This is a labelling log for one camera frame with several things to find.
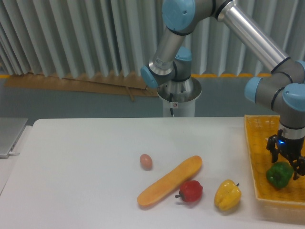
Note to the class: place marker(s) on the long orange bread loaf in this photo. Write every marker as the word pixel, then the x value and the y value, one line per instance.
pixel 170 182

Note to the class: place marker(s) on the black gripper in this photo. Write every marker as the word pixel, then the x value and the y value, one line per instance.
pixel 289 149

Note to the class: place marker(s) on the yellow woven basket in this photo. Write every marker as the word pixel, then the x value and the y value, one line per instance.
pixel 257 130

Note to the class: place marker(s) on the red bell pepper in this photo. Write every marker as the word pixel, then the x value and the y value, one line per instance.
pixel 190 191

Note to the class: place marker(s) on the yellow bell pepper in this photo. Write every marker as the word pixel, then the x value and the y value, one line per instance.
pixel 227 196

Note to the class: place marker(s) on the brown cardboard sheet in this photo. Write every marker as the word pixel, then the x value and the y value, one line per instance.
pixel 131 85

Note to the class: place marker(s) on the green bell pepper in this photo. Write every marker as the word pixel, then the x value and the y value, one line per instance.
pixel 279 174

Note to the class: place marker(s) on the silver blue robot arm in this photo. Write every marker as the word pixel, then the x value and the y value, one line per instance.
pixel 283 92

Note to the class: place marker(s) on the silver laptop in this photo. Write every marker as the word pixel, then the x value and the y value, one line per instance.
pixel 10 131

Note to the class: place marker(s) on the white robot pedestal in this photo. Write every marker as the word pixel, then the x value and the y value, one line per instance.
pixel 179 98

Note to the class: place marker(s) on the brown egg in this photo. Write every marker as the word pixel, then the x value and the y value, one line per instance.
pixel 146 162

